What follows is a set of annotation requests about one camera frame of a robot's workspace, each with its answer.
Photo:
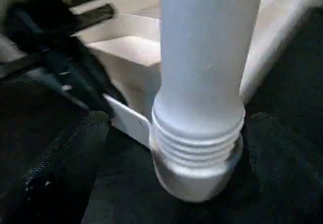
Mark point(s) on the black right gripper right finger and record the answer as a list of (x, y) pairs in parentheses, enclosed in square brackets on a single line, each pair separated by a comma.
[(285, 178)]

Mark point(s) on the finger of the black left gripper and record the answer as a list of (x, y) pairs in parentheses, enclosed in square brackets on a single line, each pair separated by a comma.
[(93, 14), (80, 82)]

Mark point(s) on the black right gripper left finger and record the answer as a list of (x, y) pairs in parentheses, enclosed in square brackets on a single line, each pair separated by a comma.
[(70, 171)]

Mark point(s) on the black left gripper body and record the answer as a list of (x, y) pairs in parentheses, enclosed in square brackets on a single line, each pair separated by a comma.
[(32, 12)]

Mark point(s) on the white plastic table top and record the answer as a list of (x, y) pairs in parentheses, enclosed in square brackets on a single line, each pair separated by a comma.
[(131, 57)]

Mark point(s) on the white plastic table leg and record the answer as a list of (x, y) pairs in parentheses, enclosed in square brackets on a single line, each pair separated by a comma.
[(204, 57)]

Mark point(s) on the black mat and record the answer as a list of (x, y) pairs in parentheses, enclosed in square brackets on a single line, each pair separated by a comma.
[(290, 70)]

